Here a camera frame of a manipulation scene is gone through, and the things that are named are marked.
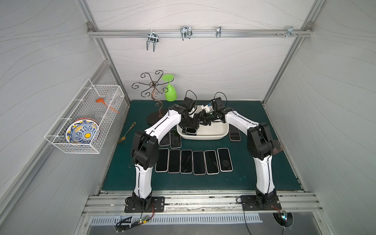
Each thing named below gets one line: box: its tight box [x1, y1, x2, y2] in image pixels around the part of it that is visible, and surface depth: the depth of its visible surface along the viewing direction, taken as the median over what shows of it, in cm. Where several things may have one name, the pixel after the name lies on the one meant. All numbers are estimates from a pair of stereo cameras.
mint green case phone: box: [180, 149, 193, 174], surface depth 90 cm
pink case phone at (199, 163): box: [192, 150, 207, 176], surface depth 90 cm
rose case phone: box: [167, 149, 182, 174], surface depth 90 cm
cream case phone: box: [203, 149, 220, 175], surface depth 90 cm
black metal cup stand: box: [131, 70, 175, 125], surface depth 90 cm
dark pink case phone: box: [216, 147, 234, 172], surface depth 91 cm
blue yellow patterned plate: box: [65, 117, 100, 144], surface depth 62 cm
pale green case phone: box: [169, 128, 183, 149], surface depth 97 cm
